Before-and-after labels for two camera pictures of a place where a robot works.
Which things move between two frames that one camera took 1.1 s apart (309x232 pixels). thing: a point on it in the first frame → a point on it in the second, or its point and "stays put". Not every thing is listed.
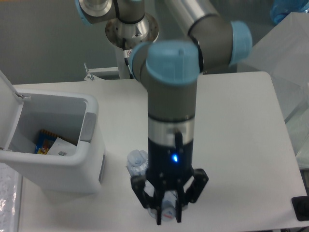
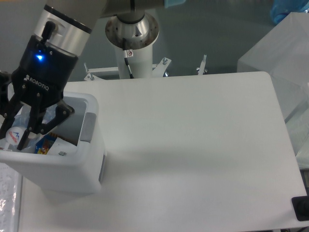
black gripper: x=169 y=167 → x=40 y=80
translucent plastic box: x=285 y=58 stays put
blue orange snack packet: x=45 y=141 stays put
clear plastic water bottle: x=137 y=162 → x=15 y=132
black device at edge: x=301 y=205 stays put
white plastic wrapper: x=63 y=148 stays put
